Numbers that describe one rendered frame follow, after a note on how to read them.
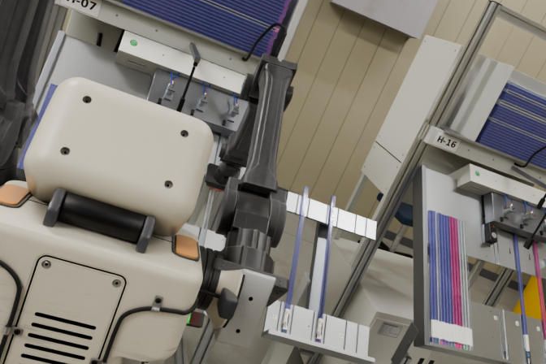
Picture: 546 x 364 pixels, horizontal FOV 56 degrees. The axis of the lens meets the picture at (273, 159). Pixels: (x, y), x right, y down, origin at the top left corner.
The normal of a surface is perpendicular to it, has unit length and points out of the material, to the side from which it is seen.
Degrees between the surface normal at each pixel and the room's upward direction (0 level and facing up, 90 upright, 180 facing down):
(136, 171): 48
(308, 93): 90
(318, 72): 90
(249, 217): 37
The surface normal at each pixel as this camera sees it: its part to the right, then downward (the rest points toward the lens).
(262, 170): 0.28, -0.58
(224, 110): 0.40, -0.36
